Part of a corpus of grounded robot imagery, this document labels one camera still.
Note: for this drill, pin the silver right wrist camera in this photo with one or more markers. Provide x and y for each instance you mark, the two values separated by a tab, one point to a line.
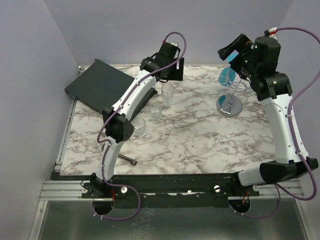
271	33

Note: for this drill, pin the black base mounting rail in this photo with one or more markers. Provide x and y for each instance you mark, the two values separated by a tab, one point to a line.
166	191

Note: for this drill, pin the dark metal T-handle tool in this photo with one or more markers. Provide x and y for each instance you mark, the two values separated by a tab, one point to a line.
128	159

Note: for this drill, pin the clear ribbed wine glass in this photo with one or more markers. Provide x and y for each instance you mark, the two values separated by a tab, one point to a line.
155	111

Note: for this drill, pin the blue wine glass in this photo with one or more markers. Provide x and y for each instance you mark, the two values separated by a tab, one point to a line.
226	79

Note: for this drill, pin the dark grey flat box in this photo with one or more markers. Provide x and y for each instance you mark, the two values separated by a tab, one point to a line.
100	86

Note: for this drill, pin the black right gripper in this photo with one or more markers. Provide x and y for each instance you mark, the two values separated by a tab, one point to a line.
240	43

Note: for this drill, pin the aluminium extrusion frame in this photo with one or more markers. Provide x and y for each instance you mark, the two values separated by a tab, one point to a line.
62	213

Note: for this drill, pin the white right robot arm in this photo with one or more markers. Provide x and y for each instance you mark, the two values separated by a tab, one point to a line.
292	160

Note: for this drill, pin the chrome wine glass rack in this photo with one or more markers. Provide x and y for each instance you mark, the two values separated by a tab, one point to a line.
238	87

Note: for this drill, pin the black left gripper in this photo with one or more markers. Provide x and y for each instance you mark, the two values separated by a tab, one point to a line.
175	75

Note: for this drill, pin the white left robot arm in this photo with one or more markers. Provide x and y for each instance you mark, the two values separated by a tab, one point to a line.
117	125

